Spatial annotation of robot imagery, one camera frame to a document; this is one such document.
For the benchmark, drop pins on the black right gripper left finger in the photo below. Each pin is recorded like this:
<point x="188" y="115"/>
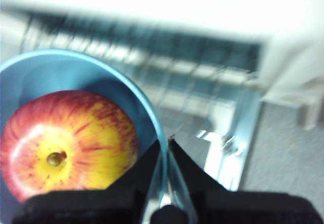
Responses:
<point x="106" y="206"/>

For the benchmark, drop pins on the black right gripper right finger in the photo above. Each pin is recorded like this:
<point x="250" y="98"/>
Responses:
<point x="227" y="206"/>

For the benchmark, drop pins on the red yellow apple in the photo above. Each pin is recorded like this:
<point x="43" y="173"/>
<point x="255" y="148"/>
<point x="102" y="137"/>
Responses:
<point x="63" y="137"/>

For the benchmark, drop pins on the blue bowl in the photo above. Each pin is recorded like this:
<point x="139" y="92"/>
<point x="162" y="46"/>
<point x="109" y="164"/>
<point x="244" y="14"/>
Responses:
<point x="63" y="72"/>

